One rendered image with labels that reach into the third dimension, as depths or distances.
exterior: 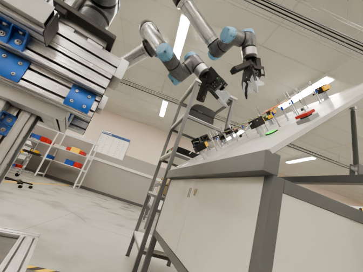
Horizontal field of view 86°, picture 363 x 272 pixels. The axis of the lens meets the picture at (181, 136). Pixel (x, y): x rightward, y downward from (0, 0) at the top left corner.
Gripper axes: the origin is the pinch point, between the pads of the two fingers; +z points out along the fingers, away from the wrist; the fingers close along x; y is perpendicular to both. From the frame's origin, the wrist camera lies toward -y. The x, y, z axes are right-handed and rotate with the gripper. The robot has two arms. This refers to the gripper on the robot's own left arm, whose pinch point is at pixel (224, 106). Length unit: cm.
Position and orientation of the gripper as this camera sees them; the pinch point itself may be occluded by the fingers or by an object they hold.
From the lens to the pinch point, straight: 94.6
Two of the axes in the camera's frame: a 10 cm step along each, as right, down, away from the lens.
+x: 5.5, 0.7, 8.4
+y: 6.8, -6.3, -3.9
